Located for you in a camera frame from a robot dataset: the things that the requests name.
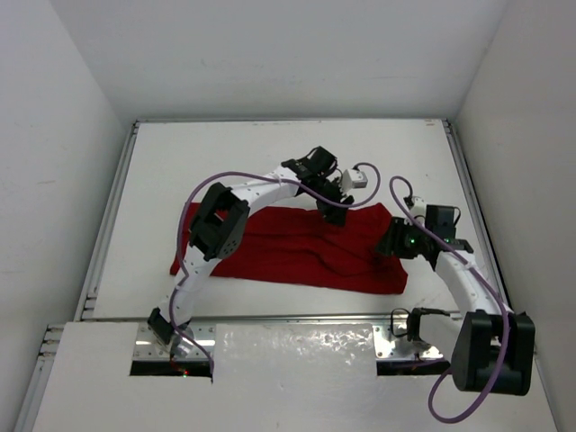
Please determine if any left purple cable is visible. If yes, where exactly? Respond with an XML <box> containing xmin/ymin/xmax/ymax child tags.
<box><xmin>168</xmin><ymin>162</ymin><xmax>379</xmax><ymax>365</ymax></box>

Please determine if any right aluminium frame rail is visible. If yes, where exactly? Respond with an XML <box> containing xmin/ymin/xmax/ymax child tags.
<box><xmin>442</xmin><ymin>119</ymin><xmax>509</xmax><ymax>305</ymax></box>

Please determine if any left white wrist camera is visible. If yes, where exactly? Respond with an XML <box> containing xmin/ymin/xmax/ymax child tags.
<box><xmin>340</xmin><ymin>168</ymin><xmax>368</xmax><ymax>194</ymax></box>

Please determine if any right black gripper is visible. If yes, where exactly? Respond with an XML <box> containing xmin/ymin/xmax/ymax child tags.
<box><xmin>373</xmin><ymin>216</ymin><xmax>430</xmax><ymax>259</ymax></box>

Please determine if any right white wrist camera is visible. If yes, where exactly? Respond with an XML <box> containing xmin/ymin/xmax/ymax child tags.
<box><xmin>404</xmin><ymin>195</ymin><xmax>427</xmax><ymax>224</ymax></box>

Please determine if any aluminium frame rail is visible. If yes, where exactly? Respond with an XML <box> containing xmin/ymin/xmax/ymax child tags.
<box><xmin>73</xmin><ymin>121</ymin><xmax>140</xmax><ymax>321</ymax></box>
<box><xmin>442</xmin><ymin>119</ymin><xmax>509</xmax><ymax>305</ymax></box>

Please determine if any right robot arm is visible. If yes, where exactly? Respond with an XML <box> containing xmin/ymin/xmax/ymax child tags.
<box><xmin>375</xmin><ymin>208</ymin><xmax>536</xmax><ymax>396</ymax></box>

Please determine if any front aluminium mounting rail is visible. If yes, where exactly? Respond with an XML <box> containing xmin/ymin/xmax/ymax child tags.
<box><xmin>132</xmin><ymin>309</ymin><xmax>447</xmax><ymax>369</ymax></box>

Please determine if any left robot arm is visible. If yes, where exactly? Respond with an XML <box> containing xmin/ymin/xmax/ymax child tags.
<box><xmin>148</xmin><ymin>147</ymin><xmax>355</xmax><ymax>346</ymax></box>

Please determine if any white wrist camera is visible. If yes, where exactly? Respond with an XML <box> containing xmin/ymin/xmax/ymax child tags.
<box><xmin>404</xmin><ymin>195</ymin><xmax>427</xmax><ymax>224</ymax></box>
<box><xmin>340</xmin><ymin>168</ymin><xmax>368</xmax><ymax>194</ymax></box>

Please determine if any white foam front panel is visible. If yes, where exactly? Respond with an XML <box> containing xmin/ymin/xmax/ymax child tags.
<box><xmin>26</xmin><ymin>321</ymin><xmax>559</xmax><ymax>432</ymax></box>

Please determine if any red t shirt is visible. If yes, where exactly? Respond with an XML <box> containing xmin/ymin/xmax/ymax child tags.
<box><xmin>169</xmin><ymin>202</ymin><xmax>410</xmax><ymax>296</ymax></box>

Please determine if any purple cable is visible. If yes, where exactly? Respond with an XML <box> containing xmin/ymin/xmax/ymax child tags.
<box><xmin>389</xmin><ymin>175</ymin><xmax>512</xmax><ymax>423</ymax></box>
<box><xmin>168</xmin><ymin>162</ymin><xmax>379</xmax><ymax>365</ymax></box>

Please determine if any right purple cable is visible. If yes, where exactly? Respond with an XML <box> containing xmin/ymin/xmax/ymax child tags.
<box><xmin>389</xmin><ymin>175</ymin><xmax>512</xmax><ymax>423</ymax></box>

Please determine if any left aluminium frame rail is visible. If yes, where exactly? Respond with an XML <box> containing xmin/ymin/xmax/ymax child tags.
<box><xmin>73</xmin><ymin>121</ymin><xmax>140</xmax><ymax>321</ymax></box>

